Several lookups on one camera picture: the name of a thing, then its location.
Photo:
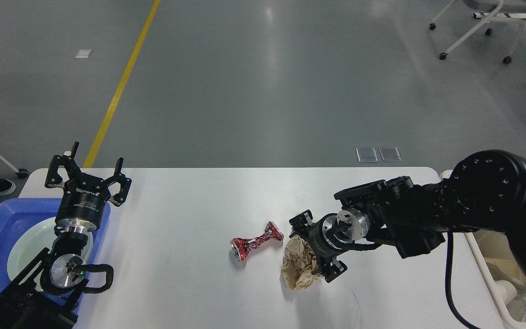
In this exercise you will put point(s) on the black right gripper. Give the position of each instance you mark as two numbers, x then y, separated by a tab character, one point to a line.
326	237

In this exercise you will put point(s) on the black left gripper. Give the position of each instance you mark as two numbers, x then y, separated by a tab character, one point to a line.
82	205

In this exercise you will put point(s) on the brown paper ball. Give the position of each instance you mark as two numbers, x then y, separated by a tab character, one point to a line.
300	269

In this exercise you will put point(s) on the crushed red can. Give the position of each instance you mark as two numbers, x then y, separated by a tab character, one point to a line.
241	247

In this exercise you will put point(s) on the green plate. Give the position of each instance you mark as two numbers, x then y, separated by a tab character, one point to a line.
29	245

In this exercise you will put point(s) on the brown paper bag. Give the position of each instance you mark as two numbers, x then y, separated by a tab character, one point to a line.
509	268

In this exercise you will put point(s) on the silver foil bag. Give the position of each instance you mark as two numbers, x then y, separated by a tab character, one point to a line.
516	308

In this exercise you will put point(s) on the white paper cup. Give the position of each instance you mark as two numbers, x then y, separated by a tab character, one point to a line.
507	291

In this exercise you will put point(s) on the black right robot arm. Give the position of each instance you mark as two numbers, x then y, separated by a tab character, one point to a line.
485	191

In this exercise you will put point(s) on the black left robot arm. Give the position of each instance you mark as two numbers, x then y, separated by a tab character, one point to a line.
45	293

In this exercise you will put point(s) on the floor outlet cover left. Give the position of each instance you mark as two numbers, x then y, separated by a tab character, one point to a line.
367	155

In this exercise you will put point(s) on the floor outlet cover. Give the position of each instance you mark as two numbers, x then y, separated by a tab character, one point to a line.
390	154
367	155

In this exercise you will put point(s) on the floor outlet cover right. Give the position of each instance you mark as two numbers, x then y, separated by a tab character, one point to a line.
390	154

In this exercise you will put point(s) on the blue plastic tray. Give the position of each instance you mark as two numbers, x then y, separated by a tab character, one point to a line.
19	215

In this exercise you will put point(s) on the white floor tag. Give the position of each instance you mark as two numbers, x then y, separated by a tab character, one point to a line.
83	53

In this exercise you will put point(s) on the beige plastic bin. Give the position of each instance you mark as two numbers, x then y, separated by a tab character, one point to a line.
489	244

